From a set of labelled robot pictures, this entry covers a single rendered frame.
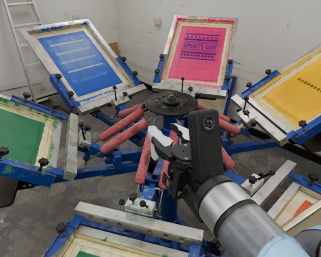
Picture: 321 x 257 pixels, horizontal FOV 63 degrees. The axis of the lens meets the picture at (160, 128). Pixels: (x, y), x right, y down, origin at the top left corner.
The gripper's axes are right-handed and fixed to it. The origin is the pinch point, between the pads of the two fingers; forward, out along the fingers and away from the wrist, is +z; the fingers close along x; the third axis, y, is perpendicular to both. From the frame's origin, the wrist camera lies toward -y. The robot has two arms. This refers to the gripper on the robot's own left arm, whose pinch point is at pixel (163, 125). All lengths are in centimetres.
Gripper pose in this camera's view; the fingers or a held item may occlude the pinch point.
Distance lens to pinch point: 54.7
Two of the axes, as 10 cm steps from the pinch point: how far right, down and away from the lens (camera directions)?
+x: 9.0, -1.1, 4.3
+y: -1.2, 8.7, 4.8
